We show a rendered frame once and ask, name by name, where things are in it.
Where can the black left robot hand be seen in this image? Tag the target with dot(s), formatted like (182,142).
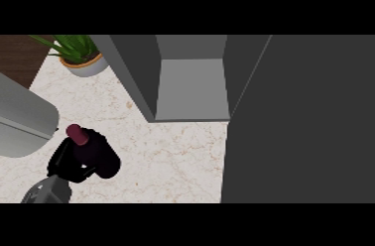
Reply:
(61,157)

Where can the dark red wine bottle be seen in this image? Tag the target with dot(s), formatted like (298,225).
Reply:
(99,154)

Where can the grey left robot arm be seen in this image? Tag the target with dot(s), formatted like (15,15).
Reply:
(46,190)

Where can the grey open cabinet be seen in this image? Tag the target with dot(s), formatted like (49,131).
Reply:
(191,88)

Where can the dark grey cabinet door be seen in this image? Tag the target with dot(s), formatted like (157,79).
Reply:
(303,124)

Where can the pale grey rounded appliance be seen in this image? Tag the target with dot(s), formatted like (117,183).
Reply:
(22,121)

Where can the green potted plant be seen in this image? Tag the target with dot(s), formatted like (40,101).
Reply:
(78,55)

